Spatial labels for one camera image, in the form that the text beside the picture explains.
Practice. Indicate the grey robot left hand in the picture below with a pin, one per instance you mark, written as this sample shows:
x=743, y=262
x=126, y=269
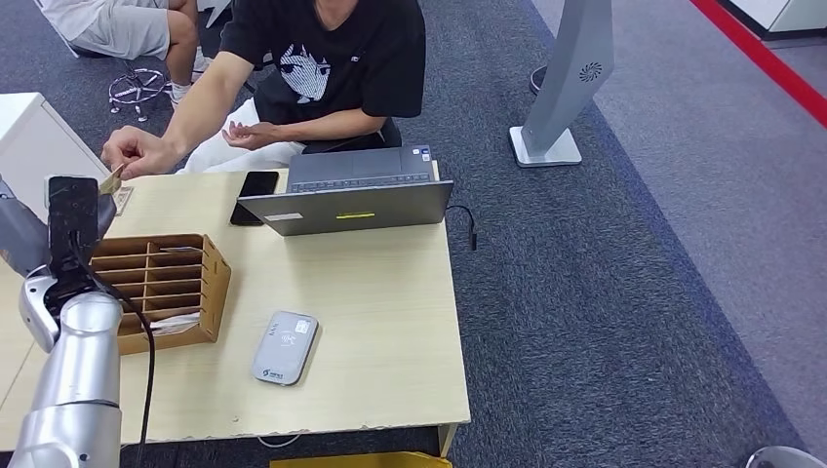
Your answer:
x=19, y=239

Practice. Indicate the person's right hand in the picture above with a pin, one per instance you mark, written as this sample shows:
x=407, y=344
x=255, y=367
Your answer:
x=136, y=152

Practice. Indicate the person's left hand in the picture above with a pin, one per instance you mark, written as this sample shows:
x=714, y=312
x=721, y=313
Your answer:
x=253, y=136

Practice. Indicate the yellow tree hotel card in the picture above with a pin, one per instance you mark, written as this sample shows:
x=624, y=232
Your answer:
x=111, y=184

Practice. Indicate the brown wooden slotted card organizer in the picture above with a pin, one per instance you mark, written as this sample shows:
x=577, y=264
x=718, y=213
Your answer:
x=216, y=284

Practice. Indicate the person's right forearm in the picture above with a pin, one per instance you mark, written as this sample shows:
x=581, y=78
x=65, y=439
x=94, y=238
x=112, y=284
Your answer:
x=187, y=123

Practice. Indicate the person's left forearm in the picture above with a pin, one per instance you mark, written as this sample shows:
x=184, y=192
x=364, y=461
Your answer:
x=326, y=126

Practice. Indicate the thin card in organizer slot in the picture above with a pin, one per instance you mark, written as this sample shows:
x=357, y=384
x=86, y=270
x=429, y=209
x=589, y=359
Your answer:
x=179, y=249

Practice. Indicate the person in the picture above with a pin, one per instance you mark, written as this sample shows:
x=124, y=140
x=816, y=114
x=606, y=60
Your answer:
x=116, y=29
x=362, y=58

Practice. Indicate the grey card reader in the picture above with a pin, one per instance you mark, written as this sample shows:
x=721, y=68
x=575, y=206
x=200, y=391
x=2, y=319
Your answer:
x=284, y=350

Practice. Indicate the black smartphone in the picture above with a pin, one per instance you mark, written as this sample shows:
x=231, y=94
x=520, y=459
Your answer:
x=257, y=185

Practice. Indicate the chrome stool base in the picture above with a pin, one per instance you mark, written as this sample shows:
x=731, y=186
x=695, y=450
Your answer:
x=136, y=90

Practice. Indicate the white cabinet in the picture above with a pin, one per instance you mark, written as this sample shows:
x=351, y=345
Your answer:
x=32, y=142

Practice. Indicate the grey laptop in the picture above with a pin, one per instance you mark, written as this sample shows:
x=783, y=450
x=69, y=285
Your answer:
x=354, y=210

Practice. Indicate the white furniture leg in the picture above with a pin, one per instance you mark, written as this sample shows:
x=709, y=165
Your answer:
x=216, y=10

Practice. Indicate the crumpled white paper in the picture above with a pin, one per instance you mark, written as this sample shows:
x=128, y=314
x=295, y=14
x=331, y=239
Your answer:
x=173, y=324

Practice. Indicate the black round floor base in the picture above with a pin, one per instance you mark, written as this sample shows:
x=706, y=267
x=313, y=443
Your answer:
x=536, y=81

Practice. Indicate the grey kiosk stand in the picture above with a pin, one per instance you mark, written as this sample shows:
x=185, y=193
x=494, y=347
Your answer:
x=567, y=64

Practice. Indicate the yellow flat object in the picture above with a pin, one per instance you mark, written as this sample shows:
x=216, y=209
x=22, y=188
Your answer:
x=355, y=461

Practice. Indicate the white counter furniture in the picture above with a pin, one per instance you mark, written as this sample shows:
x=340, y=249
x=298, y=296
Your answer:
x=782, y=13

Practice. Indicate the grey round object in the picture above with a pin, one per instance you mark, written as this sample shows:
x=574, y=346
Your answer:
x=783, y=458

